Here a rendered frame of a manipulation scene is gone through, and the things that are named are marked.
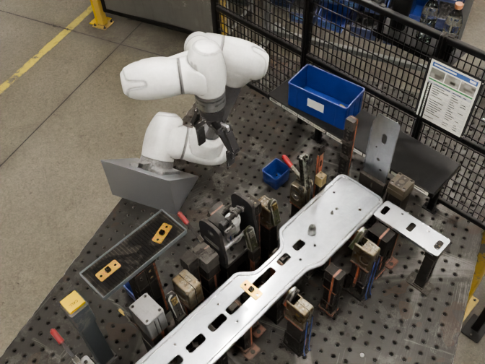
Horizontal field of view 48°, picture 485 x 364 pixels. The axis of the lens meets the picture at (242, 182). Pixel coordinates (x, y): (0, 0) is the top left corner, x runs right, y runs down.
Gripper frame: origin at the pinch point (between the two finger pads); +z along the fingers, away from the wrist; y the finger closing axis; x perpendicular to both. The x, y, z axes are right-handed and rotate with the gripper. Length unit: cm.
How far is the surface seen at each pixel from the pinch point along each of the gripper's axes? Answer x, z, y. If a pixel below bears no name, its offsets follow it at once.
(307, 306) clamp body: -4, 42, 45
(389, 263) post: 50, 76, 48
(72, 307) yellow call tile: -61, 30, -7
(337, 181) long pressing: 50, 46, 16
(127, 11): 136, 126, -260
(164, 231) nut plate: -21.9, 29.0, -6.7
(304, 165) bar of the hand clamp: 34.5, 27.7, 10.2
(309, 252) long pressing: 16, 46, 30
